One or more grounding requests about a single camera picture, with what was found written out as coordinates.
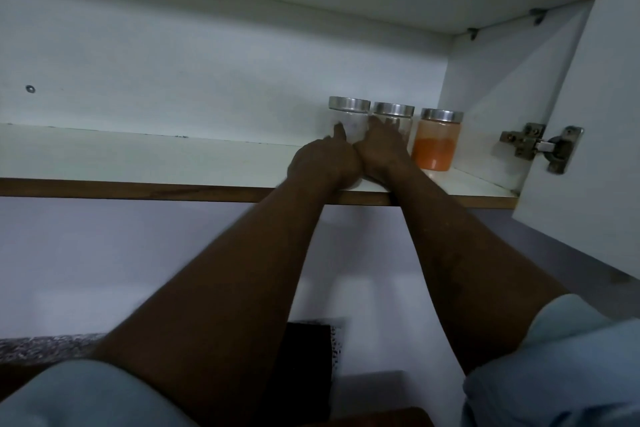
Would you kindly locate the person's right hand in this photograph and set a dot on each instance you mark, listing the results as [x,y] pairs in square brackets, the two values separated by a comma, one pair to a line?
[385,154]

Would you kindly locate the person's left hand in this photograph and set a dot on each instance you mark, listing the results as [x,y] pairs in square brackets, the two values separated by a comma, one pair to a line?
[322,164]

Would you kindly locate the person's left thumb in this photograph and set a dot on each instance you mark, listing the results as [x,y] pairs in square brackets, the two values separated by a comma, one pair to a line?
[340,133]

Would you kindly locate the person's right thumb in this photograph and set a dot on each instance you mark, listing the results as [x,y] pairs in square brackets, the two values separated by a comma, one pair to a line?
[378,127]

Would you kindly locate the glass jar with white contents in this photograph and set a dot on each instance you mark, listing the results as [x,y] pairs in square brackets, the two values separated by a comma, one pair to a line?
[352,117]

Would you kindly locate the glass jar with pale contents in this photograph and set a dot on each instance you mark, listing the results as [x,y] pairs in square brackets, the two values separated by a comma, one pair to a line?
[397,116]

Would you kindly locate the person's right forearm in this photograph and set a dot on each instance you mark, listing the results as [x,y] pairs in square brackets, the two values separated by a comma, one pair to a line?
[465,261]

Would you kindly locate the person's left forearm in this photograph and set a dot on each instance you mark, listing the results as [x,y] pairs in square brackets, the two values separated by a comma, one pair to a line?
[235,291]

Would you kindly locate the glass jar with orange powder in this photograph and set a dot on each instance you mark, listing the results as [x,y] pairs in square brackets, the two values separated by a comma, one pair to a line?
[436,144]

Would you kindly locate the metal cabinet hinge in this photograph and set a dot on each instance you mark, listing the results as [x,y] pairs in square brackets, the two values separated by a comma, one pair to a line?
[542,145]

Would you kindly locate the white cabinet door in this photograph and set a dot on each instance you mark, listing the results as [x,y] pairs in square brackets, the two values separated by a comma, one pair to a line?
[595,116]

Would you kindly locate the black rectangular board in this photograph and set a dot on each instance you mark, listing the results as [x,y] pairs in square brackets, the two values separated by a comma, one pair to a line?
[307,366]

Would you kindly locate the light blue right shirt sleeve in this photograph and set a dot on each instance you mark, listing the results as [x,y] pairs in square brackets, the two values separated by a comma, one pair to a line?
[560,366]

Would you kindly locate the light blue shirt sleeve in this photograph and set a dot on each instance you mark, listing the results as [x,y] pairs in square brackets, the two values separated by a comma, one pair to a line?
[560,366]
[85,396]

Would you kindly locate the light blue left shirt sleeve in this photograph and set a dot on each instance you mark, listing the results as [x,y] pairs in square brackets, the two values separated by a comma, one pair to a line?
[85,396]

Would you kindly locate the metal shelf support bracket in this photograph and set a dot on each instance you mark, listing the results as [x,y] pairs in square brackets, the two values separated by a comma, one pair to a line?
[472,33]
[537,16]

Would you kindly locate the white wall cabinet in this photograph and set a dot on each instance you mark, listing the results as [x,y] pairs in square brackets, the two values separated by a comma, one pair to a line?
[200,66]

